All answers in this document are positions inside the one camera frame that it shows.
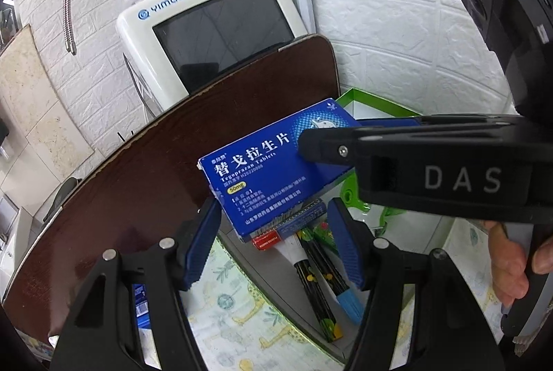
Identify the small blue box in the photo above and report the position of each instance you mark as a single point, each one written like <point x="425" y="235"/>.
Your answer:
<point x="140" y="306"/>

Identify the green and white plastic item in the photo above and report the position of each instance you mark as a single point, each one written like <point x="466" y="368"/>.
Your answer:
<point x="358" y="202"/>

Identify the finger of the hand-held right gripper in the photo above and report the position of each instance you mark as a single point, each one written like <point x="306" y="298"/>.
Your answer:
<point x="328" y="146"/>
<point x="389" y="122"/>

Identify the person's right hand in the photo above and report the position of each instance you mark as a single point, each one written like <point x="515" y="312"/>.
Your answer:
<point x="507" y="267"/>

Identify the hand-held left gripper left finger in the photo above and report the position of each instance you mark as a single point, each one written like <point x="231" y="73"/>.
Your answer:
<point x="203" y="243"/>

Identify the black patterned pen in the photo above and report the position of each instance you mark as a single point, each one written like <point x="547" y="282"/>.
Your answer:
<point x="317" y="302"/>

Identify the white and green cardboard box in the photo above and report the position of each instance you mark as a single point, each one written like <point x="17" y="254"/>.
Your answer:
<point x="276" y="289"/>

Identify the blue medicine box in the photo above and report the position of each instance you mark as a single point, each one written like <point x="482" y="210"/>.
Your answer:
<point x="259" y="172"/>

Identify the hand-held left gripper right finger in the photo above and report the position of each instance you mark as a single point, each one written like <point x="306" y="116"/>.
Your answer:
<point x="345" y="245"/>

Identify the white monitor device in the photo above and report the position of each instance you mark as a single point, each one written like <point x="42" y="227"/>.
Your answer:
<point x="216" y="34"/>

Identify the small red label box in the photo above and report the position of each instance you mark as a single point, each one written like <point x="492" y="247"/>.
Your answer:
<point x="267" y="241"/>

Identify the dark brown wooden board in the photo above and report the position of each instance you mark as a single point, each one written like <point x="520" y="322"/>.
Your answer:
<point x="129" y="189"/>

